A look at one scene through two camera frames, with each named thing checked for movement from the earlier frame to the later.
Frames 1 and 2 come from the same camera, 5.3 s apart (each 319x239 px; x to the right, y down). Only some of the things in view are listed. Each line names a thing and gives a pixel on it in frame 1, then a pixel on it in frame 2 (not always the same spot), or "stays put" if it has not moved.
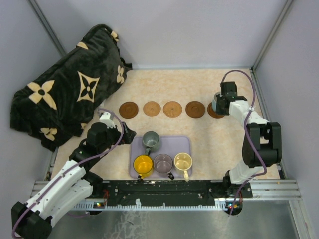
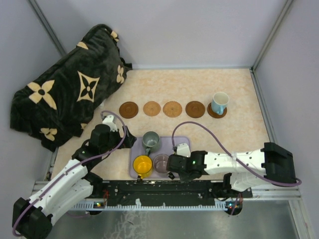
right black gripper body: [219, 110] -> [184, 177]
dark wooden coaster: [128, 109] stays put
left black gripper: [128, 135] stays put
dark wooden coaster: [212, 113] stays put
